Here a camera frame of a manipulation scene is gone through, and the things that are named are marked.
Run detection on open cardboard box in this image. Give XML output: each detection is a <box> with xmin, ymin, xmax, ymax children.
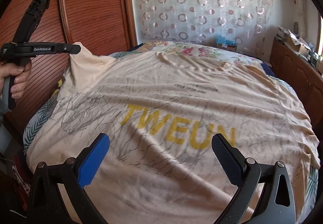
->
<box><xmin>287</xmin><ymin>30</ymin><xmax>311</xmax><ymax>57</ymax></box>

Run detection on blue tissue box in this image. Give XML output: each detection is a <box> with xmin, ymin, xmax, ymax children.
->
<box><xmin>215</xmin><ymin>34</ymin><xmax>237</xmax><ymax>52</ymax></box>

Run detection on person's left hand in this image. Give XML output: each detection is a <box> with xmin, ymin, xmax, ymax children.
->
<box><xmin>0</xmin><ymin>60</ymin><xmax>32</xmax><ymax>99</ymax></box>

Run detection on peach printed t-shirt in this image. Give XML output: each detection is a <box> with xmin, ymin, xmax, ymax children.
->
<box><xmin>26</xmin><ymin>41</ymin><xmax>321</xmax><ymax>224</ymax></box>

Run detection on bright window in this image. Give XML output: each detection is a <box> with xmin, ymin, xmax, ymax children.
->
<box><xmin>317</xmin><ymin>16</ymin><xmax>323</xmax><ymax>56</ymax></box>

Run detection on dark blue bed sheet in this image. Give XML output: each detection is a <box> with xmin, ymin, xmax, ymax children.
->
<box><xmin>260</xmin><ymin>62</ymin><xmax>276</xmax><ymax>77</ymax></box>

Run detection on yellow pillow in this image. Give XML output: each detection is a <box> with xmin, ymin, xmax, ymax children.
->
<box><xmin>53</xmin><ymin>79</ymin><xmax>63</xmax><ymax>95</ymax></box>

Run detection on floral pink quilt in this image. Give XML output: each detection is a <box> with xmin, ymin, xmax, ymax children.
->
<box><xmin>136</xmin><ymin>40</ymin><xmax>262</xmax><ymax>66</ymax></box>

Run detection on palm leaf print blanket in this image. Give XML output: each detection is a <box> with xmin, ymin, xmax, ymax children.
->
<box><xmin>23</xmin><ymin>52</ymin><xmax>319</xmax><ymax>217</ymax></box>

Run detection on brown wooden sideboard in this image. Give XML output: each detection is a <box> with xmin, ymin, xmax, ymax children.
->
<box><xmin>269</xmin><ymin>40</ymin><xmax>323</xmax><ymax>128</ymax></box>

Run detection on sheer circle-pattern curtain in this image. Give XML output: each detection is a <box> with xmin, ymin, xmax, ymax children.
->
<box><xmin>134</xmin><ymin>0</ymin><xmax>273</xmax><ymax>50</ymax></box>

